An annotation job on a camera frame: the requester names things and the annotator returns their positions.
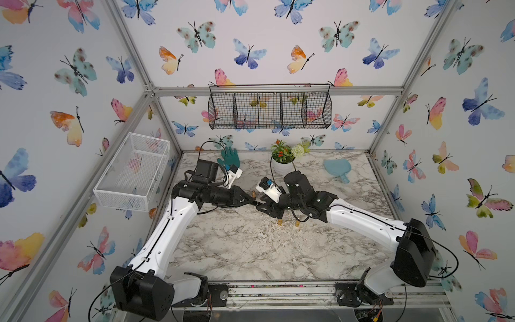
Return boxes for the white mesh wall basket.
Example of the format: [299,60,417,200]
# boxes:
[93,132,170,212]

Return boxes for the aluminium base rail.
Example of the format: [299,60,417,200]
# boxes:
[172,280,451,310]

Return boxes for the black wire wall basket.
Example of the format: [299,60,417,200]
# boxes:
[205,84,333,130]

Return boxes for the artificial flower plant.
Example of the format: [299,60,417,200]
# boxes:
[271,140,311,164]

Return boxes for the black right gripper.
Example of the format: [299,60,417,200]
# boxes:
[253,186,306,220]

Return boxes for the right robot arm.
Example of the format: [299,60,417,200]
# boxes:
[256,171,436,305]

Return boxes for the light blue handled dish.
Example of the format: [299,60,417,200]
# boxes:
[324,159,351,184]

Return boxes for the white flower pot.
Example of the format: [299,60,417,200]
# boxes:
[272,158,295,177]

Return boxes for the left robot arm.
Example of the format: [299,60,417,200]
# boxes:
[110,181,255,321]

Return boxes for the teal hand-shaped silicone mat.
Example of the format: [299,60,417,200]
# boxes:
[217,147,241,170]

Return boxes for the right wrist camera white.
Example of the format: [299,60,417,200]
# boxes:
[256,177,282,203]

